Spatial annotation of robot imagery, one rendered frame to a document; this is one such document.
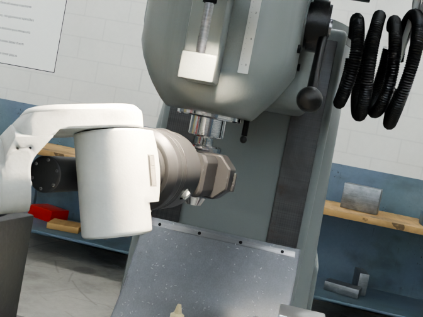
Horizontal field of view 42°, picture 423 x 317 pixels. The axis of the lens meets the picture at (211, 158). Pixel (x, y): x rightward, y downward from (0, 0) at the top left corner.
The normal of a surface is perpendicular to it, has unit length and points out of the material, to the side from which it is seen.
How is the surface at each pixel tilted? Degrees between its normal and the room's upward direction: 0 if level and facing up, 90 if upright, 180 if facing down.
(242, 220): 90
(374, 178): 90
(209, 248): 63
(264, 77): 109
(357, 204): 90
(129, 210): 76
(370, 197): 90
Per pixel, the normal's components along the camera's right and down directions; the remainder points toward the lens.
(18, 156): 0.43, -0.09
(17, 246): 0.95, 0.19
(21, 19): -0.17, 0.02
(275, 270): -0.07, -0.42
